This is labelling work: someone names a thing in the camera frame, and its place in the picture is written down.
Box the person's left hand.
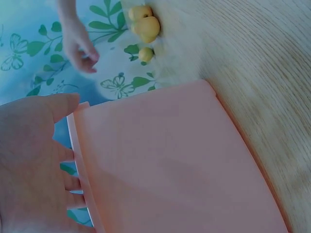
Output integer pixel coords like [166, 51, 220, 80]
[0, 93, 98, 233]

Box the person's right hand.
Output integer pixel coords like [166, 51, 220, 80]
[62, 18, 101, 74]

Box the pink plastic cutting board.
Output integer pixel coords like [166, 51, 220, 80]
[66, 79, 292, 233]

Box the person's right forearm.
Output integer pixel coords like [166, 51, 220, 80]
[56, 0, 80, 24]

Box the small yellow round fruit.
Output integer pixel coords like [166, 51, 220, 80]
[138, 47, 155, 63]

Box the clear plastic bag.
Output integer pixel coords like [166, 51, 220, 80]
[121, 0, 204, 84]

